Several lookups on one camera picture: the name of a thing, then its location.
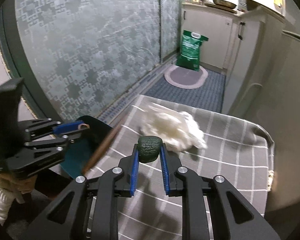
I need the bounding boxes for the green rice bag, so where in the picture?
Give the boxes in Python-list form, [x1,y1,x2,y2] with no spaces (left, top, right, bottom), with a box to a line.
[176,30,209,72]

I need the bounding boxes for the oval pink grey mat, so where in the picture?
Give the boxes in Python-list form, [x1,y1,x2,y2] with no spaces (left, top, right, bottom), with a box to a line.
[164,65,209,89]

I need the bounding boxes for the grey checked tablecloth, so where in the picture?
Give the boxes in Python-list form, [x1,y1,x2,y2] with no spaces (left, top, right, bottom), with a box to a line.
[88,95,274,239]

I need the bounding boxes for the white kitchen cabinets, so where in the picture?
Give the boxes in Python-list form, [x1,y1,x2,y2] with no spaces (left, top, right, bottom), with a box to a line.
[181,0,286,116]

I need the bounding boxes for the brown walnut shell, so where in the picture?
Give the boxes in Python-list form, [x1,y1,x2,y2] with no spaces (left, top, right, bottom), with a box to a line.
[78,123,90,131]

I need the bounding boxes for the white refrigerator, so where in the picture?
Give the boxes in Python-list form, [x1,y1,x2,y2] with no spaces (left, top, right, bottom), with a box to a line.
[239,4,300,210]

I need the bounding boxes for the frying pan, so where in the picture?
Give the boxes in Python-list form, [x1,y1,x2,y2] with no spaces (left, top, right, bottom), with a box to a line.
[212,0,237,9]

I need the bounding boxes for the teal trash bin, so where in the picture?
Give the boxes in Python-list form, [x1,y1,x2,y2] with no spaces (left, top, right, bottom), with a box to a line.
[61,115,112,179]

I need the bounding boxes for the frosted glass sliding door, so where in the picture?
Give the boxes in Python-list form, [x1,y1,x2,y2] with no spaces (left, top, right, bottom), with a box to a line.
[0,0,182,123]

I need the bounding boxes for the dark green avocado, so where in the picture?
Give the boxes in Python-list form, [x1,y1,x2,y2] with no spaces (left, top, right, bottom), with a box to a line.
[137,135,163,163]

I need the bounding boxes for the white plastic bag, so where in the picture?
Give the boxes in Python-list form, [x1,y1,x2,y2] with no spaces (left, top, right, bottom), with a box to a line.
[140,102,207,153]

